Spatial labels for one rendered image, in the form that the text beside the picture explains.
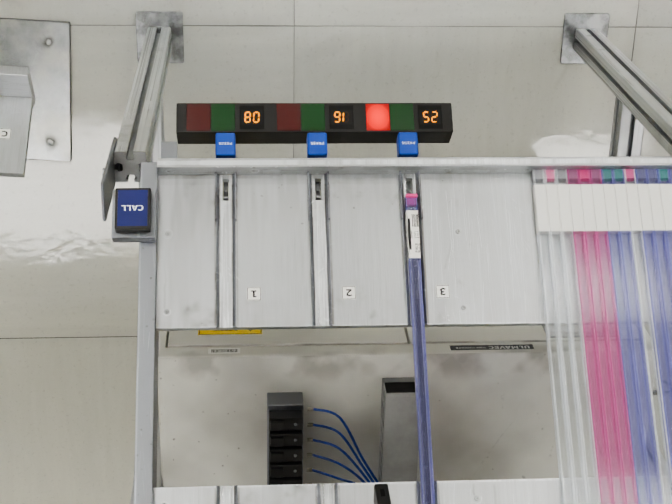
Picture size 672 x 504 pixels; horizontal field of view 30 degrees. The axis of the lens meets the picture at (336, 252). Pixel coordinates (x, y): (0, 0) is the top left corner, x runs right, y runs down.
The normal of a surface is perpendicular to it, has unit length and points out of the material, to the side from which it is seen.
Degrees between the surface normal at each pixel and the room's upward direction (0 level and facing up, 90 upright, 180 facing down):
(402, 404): 0
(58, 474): 0
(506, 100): 0
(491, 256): 44
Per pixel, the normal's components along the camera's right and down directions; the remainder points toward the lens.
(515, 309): 0.07, -0.33
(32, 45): 0.07, 0.41
